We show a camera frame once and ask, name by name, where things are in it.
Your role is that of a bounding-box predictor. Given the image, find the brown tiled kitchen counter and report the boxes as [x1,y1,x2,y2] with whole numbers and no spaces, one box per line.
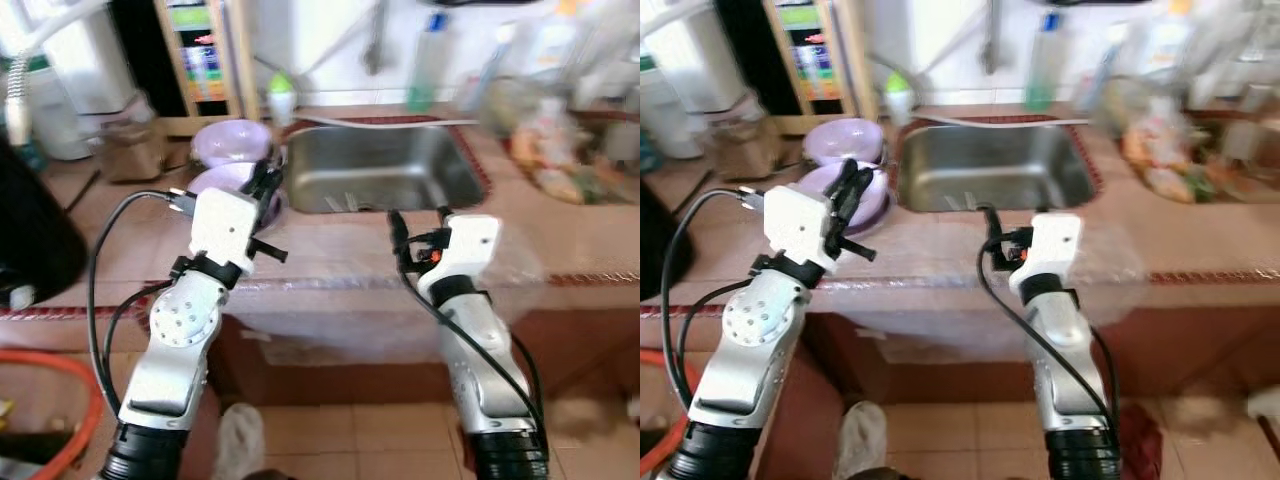
[640,100,1280,401]
[0,100,641,406]

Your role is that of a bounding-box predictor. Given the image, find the hanging metal tool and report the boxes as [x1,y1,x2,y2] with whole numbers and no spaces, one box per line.
[980,0,1009,77]
[362,0,393,77]

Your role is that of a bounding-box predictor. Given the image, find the orange food bag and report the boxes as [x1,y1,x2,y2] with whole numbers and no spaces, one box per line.
[505,98,606,206]
[1120,98,1216,204]

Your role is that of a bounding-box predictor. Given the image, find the small white bottle green cap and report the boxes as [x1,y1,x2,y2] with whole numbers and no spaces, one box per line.
[267,72,299,128]
[884,72,916,128]

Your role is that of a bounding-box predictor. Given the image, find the clear bubble wrap sheet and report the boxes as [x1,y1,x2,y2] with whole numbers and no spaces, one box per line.
[225,215,549,363]
[800,215,1146,366]

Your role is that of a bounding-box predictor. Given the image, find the stainless steel sink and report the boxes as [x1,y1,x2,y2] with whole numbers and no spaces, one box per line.
[893,120,1101,214]
[283,120,493,215]

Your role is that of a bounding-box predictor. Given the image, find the white countertop appliance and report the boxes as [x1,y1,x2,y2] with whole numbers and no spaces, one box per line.
[20,0,141,116]
[645,10,761,113]

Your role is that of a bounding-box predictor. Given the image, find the green soap bottle blue cap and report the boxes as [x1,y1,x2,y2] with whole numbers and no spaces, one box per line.
[405,12,451,113]
[1025,12,1069,113]

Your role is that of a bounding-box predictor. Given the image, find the pink crumpled cloth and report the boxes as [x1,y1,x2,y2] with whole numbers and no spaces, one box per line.
[1118,400,1166,480]

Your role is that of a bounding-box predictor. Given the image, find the cream water ioniser button panel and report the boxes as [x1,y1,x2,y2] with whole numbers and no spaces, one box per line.
[765,0,871,119]
[153,0,259,121]

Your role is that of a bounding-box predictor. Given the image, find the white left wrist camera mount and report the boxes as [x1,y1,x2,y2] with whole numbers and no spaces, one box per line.
[763,186,838,273]
[186,186,263,273]

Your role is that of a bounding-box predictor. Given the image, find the orange hose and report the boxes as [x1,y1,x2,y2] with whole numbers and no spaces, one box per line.
[640,348,703,476]
[0,348,106,480]

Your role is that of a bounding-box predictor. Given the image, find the long black left arm cable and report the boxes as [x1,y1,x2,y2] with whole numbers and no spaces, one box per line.
[659,186,773,413]
[86,188,197,421]

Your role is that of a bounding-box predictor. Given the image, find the whitish crumpled cloth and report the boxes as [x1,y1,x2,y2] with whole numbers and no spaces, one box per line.
[213,403,267,480]
[835,400,889,479]

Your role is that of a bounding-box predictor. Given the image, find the grey flexible hose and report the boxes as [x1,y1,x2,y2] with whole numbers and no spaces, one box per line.
[0,0,106,149]
[640,0,716,31]

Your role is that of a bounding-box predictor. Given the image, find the purple plastic bowl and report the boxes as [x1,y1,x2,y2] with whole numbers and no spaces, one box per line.
[190,118,274,169]
[797,160,891,236]
[185,162,288,229]
[802,117,886,168]

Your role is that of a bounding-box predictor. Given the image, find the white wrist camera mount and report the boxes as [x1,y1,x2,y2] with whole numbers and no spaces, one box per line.
[1012,213,1083,293]
[763,186,838,273]
[186,186,263,273]
[435,213,502,291]

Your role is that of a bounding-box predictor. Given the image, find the black round appliance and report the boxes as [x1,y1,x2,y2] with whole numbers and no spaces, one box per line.
[640,180,696,301]
[0,135,89,311]

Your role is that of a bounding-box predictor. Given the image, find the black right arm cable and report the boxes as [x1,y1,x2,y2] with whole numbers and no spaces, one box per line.
[976,245,1121,451]
[395,262,549,446]

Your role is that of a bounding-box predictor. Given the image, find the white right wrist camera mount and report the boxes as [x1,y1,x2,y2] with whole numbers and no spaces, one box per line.
[1012,213,1083,293]
[435,213,502,291]

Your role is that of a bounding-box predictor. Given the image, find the short black left arm cable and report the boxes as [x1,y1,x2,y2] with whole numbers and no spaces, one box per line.
[678,278,756,399]
[103,280,176,401]

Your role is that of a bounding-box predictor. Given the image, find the glass jar brown contents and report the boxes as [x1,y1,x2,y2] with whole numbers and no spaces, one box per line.
[98,118,169,184]
[712,115,783,181]

